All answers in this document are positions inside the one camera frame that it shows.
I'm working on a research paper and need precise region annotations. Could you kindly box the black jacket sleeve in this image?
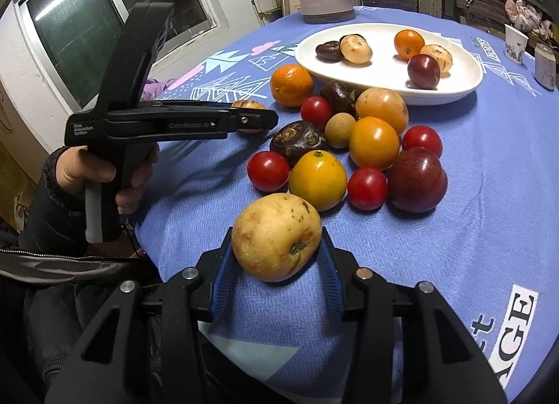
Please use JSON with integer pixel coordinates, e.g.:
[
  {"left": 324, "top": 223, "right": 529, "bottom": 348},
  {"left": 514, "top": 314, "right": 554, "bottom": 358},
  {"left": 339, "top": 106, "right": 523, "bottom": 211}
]
[{"left": 1, "top": 147, "right": 161, "bottom": 399}]

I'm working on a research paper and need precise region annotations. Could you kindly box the dark red plum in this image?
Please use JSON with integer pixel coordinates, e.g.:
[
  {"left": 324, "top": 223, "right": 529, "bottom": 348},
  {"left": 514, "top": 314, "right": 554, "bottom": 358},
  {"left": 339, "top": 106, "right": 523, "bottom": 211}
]
[
  {"left": 407, "top": 54, "right": 441, "bottom": 90},
  {"left": 386, "top": 147, "right": 448, "bottom": 214}
]

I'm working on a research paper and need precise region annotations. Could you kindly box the purple cloth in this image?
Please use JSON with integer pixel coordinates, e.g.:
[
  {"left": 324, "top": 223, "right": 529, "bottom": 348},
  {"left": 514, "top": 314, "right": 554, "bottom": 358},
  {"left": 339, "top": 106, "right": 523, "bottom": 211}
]
[{"left": 140, "top": 79, "right": 176, "bottom": 101}]

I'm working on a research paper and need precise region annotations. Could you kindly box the left hand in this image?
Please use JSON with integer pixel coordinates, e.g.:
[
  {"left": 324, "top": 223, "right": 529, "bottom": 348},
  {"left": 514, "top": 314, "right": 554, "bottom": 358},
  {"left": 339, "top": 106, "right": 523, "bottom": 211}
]
[{"left": 55, "top": 145, "right": 159, "bottom": 215}]

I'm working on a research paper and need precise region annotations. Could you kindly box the red cherry tomato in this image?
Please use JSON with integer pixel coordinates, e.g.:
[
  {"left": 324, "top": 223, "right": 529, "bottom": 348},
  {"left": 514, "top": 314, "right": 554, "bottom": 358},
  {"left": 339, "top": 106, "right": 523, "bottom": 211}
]
[
  {"left": 300, "top": 96, "right": 334, "bottom": 130},
  {"left": 348, "top": 167, "right": 387, "bottom": 211},
  {"left": 402, "top": 125, "right": 443, "bottom": 158},
  {"left": 247, "top": 152, "right": 290, "bottom": 192}
]

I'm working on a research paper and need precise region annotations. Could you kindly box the yellow tomato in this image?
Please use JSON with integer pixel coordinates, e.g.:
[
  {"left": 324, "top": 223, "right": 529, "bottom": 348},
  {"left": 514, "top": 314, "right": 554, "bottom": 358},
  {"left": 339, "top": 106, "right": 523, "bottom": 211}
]
[
  {"left": 349, "top": 117, "right": 400, "bottom": 170},
  {"left": 288, "top": 149, "right": 348, "bottom": 212}
]

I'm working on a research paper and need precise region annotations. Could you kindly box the large orange tangerine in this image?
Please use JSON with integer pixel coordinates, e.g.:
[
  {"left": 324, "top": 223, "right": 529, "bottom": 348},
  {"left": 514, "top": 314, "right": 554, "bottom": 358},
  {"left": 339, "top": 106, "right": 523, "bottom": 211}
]
[{"left": 270, "top": 65, "right": 314, "bottom": 108}]

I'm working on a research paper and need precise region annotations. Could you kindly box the yellow pear apple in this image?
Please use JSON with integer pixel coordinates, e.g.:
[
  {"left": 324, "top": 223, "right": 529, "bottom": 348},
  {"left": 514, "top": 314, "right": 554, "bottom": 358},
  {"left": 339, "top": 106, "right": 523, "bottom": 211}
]
[{"left": 231, "top": 193, "right": 322, "bottom": 282}]

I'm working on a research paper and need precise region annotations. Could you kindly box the large yellow passion fruit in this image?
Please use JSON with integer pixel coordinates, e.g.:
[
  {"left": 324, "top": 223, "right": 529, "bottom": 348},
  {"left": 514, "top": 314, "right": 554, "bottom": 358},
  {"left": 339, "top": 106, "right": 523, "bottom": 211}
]
[{"left": 354, "top": 87, "right": 409, "bottom": 134}]

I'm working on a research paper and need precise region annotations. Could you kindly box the window with grid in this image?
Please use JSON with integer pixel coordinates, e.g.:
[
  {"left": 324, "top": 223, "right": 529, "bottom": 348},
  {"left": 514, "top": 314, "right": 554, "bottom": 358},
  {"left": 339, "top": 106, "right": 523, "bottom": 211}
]
[{"left": 15, "top": 0, "right": 216, "bottom": 111}]

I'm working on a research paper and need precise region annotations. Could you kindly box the white paper cup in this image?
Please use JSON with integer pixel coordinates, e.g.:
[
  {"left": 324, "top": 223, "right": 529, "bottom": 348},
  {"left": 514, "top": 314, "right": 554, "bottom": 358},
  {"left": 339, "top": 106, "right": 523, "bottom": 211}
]
[{"left": 505, "top": 25, "right": 529, "bottom": 65}]

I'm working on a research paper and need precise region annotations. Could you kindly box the cut dark mangosteen half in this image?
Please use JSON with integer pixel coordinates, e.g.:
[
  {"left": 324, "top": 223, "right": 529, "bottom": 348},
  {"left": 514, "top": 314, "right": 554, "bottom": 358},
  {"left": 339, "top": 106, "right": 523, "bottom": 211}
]
[{"left": 269, "top": 120, "right": 328, "bottom": 168}]

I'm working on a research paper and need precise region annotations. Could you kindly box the tan potato-like fruit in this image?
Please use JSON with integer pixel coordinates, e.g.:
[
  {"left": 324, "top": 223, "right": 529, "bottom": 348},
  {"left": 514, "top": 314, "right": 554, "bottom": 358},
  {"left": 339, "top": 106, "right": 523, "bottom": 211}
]
[{"left": 231, "top": 100, "right": 266, "bottom": 134}]

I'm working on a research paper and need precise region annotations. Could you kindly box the dark purple mangosteen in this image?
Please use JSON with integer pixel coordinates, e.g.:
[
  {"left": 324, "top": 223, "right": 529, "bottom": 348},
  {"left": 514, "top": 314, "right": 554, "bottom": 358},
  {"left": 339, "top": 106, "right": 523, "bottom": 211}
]
[{"left": 315, "top": 41, "right": 344, "bottom": 63}]

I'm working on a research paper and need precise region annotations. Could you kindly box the white oval plate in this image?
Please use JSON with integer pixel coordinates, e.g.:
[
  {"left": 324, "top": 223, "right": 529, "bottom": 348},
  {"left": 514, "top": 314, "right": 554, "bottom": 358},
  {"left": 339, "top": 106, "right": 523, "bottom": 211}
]
[{"left": 295, "top": 23, "right": 483, "bottom": 106}]

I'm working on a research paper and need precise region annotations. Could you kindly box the speckled yellow fruit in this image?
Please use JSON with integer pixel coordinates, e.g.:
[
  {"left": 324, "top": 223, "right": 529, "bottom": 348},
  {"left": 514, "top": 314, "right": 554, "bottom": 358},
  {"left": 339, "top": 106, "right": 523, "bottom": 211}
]
[
  {"left": 420, "top": 44, "right": 453, "bottom": 75},
  {"left": 340, "top": 34, "right": 372, "bottom": 65}
]

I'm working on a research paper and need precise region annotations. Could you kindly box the crumpled pink cloth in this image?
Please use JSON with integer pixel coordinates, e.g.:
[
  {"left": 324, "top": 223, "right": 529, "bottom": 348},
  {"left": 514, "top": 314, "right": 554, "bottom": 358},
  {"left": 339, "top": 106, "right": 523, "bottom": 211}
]
[{"left": 504, "top": 0, "right": 554, "bottom": 40}]

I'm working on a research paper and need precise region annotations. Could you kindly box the small tan longan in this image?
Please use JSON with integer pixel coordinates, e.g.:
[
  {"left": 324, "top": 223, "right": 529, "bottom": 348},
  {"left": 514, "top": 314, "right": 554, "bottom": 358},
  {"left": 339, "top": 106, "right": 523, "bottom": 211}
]
[{"left": 324, "top": 113, "right": 356, "bottom": 149}]

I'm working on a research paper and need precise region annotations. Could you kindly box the small orange tangerine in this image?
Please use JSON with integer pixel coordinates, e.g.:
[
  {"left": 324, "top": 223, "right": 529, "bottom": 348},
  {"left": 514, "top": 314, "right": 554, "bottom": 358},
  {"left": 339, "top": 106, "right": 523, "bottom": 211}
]
[{"left": 394, "top": 29, "right": 426, "bottom": 61}]

